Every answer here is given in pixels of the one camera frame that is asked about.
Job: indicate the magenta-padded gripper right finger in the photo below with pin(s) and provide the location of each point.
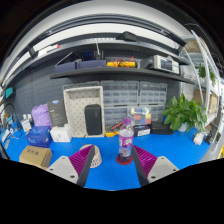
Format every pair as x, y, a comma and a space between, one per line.
159, 167

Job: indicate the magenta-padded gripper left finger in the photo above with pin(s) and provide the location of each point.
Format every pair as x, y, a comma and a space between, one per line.
65, 167

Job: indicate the clear bottle with purple label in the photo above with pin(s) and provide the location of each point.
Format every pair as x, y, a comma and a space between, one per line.
126, 140

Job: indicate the brown cardboard box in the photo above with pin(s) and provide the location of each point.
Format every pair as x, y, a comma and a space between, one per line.
35, 156

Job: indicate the white carton box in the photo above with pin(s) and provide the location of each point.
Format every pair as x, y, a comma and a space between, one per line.
60, 133

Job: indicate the flat black case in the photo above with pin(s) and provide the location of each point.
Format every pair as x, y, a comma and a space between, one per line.
161, 128

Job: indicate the black box with white label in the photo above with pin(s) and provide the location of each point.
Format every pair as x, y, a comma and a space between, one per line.
142, 131

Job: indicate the blue carton box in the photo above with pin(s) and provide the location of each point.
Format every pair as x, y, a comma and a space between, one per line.
38, 136

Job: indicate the white power adapter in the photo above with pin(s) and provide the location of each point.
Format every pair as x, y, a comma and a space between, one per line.
198, 138

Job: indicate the clear organiser with coloured parts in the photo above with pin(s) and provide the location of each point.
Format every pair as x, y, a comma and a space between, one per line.
141, 115

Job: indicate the dark grey upright carton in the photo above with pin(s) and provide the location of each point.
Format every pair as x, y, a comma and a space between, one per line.
57, 112

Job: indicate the black rectangular speaker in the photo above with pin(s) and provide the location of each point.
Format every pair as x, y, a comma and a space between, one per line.
93, 119

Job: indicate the purple plastic bag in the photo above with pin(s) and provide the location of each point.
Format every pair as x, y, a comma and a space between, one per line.
40, 115

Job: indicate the yellow multimeter with red leads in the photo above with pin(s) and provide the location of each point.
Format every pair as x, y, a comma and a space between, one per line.
111, 132

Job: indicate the beige dotted tray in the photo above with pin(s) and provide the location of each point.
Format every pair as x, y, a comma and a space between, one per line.
75, 110

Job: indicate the green potted plant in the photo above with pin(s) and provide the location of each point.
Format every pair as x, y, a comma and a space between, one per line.
183, 111

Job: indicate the grey small-parts drawer cabinet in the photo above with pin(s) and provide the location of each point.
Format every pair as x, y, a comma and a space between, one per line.
120, 92

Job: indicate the white shelf unit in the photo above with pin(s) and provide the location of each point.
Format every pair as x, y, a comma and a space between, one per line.
206, 80

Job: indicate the dark overhead shelf unit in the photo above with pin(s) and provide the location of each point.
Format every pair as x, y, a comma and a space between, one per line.
110, 70

